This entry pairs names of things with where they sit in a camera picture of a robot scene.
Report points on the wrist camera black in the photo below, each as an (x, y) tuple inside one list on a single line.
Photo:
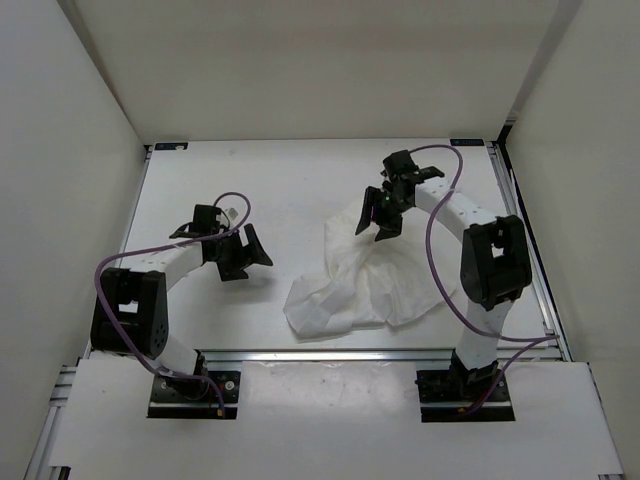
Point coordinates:
[(207, 220), (400, 166)]

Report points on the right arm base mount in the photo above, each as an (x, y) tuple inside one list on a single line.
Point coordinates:
[(457, 394)]

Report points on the right blue corner label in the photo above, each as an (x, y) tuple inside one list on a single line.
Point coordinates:
[(466, 142)]

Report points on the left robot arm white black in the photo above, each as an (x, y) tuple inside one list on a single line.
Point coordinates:
[(131, 314)]

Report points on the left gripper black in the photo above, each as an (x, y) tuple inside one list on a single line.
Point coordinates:
[(245, 256)]

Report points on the white front cover board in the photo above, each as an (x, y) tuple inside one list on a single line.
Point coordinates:
[(339, 421)]

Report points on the front aluminium rail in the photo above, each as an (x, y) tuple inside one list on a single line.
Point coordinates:
[(342, 355)]

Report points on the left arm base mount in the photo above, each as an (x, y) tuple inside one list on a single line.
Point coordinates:
[(182, 399)]

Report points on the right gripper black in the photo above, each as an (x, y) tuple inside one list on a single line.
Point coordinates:
[(367, 210)]

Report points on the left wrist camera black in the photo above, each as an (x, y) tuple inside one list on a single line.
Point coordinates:
[(207, 220)]

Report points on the blue corner label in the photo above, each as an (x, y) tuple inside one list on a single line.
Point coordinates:
[(171, 146), (466, 142)]

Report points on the left blue corner label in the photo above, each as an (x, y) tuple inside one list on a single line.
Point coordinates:
[(171, 146)]

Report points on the white pleated skirt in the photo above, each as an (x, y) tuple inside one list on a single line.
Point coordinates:
[(365, 283)]

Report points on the left aluminium frame rail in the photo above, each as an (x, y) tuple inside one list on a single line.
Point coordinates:
[(39, 466)]

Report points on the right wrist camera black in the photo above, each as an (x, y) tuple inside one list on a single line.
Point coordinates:
[(400, 166)]

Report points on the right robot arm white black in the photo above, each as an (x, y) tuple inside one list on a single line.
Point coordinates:
[(494, 268)]

